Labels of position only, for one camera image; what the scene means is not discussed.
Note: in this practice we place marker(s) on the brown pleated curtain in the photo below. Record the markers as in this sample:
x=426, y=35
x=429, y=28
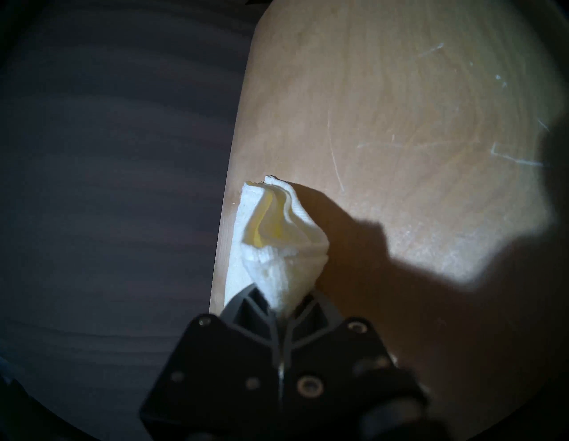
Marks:
x=111, y=178

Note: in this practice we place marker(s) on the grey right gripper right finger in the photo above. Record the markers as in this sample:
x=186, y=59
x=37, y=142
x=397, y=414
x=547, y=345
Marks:
x=338, y=378

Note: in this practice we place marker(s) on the cream dotted towel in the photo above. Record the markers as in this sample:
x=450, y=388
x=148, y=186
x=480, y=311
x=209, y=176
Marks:
x=284, y=258

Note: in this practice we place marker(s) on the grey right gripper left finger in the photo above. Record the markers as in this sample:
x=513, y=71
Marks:
x=213, y=378

